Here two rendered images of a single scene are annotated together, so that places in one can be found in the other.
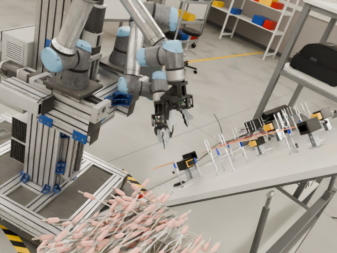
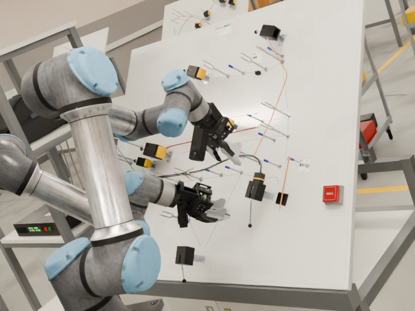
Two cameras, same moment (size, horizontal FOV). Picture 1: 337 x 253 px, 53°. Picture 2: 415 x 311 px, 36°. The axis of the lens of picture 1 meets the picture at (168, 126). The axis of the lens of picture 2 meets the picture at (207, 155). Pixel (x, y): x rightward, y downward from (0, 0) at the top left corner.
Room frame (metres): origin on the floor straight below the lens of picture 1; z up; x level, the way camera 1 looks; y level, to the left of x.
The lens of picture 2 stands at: (1.00, 1.81, 1.84)
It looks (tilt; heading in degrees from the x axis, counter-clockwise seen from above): 15 degrees down; 280
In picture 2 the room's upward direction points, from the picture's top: 22 degrees counter-clockwise
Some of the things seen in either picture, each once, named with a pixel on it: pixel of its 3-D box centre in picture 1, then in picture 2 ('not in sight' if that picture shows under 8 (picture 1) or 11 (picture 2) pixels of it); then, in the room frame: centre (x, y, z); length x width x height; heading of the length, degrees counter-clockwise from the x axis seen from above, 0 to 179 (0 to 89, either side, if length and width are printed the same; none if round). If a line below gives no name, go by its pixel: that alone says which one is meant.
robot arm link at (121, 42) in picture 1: (126, 37); not in sight; (2.09, 0.42, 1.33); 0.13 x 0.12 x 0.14; 108
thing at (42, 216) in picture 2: (292, 123); (64, 211); (2.15, -0.79, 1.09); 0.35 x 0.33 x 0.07; 145
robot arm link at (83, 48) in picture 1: (77, 53); (78, 272); (1.60, 0.54, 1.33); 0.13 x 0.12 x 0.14; 161
